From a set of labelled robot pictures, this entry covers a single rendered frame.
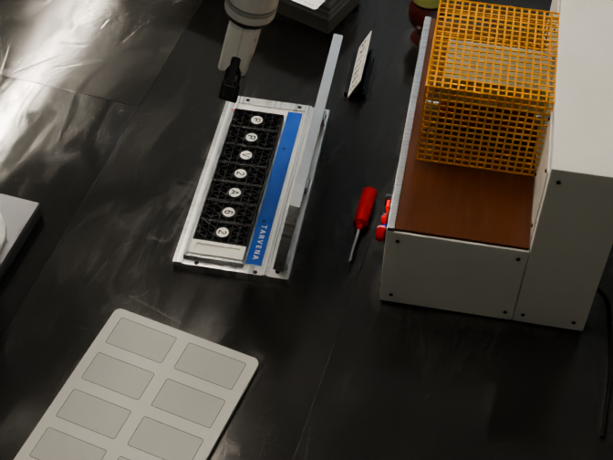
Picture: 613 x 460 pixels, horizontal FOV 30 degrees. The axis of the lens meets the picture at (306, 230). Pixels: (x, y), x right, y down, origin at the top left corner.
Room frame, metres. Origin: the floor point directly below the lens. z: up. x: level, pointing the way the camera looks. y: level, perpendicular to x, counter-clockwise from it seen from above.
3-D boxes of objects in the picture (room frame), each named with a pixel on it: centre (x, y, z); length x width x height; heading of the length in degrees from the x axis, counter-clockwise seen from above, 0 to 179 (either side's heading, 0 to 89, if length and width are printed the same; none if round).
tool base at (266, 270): (1.47, 0.10, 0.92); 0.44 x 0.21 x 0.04; 171
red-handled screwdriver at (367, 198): (1.38, -0.10, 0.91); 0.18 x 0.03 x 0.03; 167
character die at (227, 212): (1.38, 0.14, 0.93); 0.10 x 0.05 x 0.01; 81
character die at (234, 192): (1.43, 0.13, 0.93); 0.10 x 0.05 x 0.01; 80
